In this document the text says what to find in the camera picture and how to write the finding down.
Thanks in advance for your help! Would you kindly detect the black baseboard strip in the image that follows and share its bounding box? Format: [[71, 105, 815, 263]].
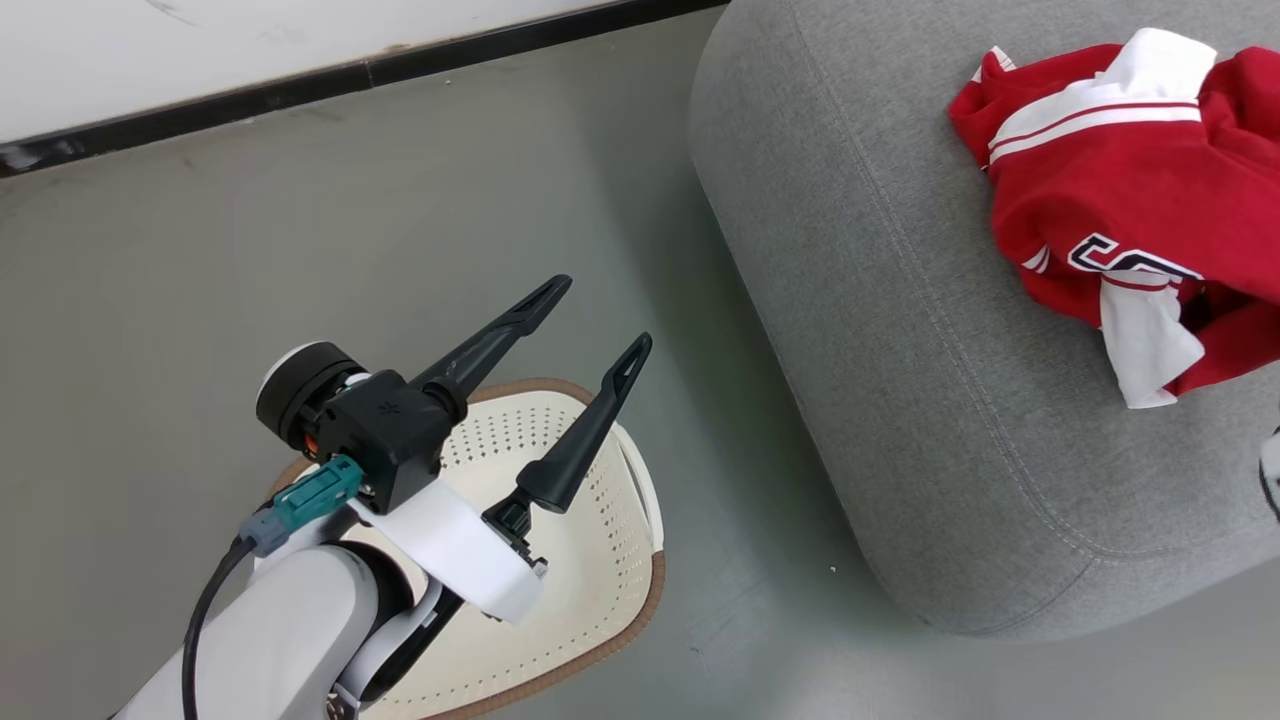
[[0, 0, 729, 179]]

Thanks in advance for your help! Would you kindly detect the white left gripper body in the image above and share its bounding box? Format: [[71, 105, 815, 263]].
[[350, 482, 549, 623]]

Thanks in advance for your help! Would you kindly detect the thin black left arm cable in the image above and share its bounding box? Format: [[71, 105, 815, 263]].
[[182, 535, 261, 720]]

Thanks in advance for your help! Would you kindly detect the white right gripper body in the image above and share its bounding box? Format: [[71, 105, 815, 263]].
[[1258, 425, 1280, 521]]

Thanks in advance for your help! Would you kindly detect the red white striped jacket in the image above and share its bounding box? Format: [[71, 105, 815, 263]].
[[948, 27, 1280, 410]]

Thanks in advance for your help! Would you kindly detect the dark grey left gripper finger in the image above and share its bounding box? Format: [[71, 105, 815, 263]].
[[412, 275, 573, 421], [515, 333, 653, 514]]

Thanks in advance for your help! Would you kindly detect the white perforated plastic laundry basket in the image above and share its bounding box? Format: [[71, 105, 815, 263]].
[[268, 378, 667, 720]]

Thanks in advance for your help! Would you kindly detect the teal cable connector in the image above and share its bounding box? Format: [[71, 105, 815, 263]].
[[240, 455, 364, 559]]

